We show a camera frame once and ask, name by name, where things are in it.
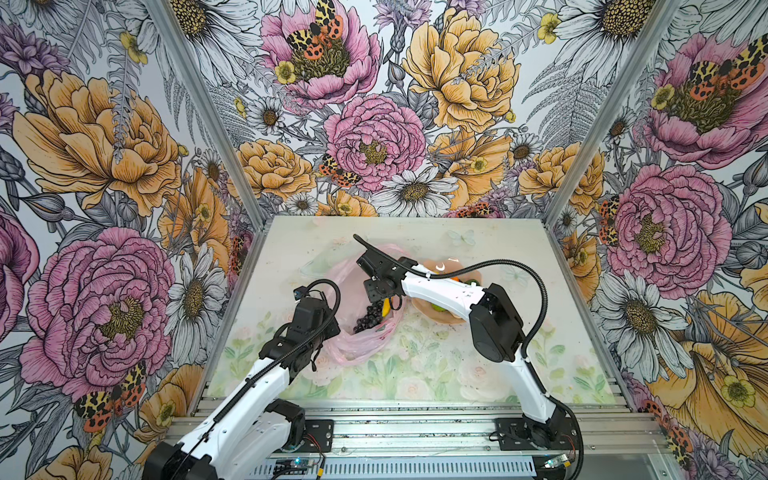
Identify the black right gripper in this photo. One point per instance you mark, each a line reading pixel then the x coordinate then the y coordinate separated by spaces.
pixel 372 292

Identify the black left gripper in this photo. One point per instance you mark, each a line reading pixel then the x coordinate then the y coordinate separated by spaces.
pixel 332 330

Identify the pink printed plastic bag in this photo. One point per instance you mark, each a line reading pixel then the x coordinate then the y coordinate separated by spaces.
pixel 348 349

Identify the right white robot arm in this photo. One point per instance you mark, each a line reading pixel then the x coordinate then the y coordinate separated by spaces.
pixel 497 331

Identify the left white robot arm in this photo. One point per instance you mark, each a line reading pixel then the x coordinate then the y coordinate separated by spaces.
pixel 252 422

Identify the fake dark grape bunch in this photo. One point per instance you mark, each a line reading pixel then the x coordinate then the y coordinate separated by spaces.
pixel 370 319

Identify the left green circuit board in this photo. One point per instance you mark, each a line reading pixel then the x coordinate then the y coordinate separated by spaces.
pixel 298 467

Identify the green circuit board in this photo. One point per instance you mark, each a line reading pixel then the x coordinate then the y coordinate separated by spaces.
pixel 558 461
pixel 298 467

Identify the right green circuit board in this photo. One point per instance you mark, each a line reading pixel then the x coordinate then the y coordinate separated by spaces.
pixel 558 461

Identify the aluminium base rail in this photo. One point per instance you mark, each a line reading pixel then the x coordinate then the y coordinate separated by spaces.
pixel 429 429

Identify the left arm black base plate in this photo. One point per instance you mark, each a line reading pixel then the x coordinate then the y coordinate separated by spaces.
pixel 318 436

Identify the white ventilated cable duct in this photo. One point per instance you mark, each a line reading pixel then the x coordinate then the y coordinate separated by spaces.
pixel 459 467

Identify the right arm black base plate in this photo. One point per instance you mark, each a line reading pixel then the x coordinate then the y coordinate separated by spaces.
pixel 516 433

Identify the right aluminium corner post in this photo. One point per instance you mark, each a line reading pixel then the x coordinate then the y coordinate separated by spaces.
pixel 650 36

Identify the aluminium corner post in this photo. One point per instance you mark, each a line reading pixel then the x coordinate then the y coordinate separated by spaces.
pixel 650 36
pixel 184 60

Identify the left aluminium corner post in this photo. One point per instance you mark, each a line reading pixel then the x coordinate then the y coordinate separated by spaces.
pixel 184 60

